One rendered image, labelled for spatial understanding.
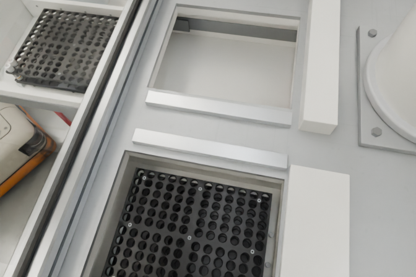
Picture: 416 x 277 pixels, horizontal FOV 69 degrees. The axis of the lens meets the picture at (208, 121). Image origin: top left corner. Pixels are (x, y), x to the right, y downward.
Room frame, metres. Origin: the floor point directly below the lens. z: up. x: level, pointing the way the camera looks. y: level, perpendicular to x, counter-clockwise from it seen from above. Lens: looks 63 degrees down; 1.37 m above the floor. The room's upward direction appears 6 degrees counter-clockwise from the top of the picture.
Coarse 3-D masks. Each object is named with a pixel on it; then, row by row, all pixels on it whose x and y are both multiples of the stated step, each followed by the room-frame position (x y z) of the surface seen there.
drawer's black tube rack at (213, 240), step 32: (160, 192) 0.12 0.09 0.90; (192, 192) 0.12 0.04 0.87; (224, 192) 0.11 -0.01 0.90; (256, 192) 0.10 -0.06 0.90; (128, 224) 0.08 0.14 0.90; (160, 224) 0.08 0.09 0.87; (192, 224) 0.07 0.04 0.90; (224, 224) 0.07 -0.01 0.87; (256, 224) 0.06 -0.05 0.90; (128, 256) 0.04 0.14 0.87; (160, 256) 0.03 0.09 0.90; (192, 256) 0.03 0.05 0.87; (224, 256) 0.02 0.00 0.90; (256, 256) 0.02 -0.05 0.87
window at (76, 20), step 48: (0, 0) 0.23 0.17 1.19; (48, 0) 0.27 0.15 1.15; (96, 0) 0.34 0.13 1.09; (0, 48) 0.20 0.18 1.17; (48, 48) 0.24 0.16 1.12; (96, 48) 0.30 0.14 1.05; (0, 96) 0.16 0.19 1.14; (48, 96) 0.20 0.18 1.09; (96, 96) 0.25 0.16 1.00; (0, 144) 0.13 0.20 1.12; (48, 144) 0.15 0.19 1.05; (0, 192) 0.09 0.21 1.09; (48, 192) 0.11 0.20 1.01; (0, 240) 0.05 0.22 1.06
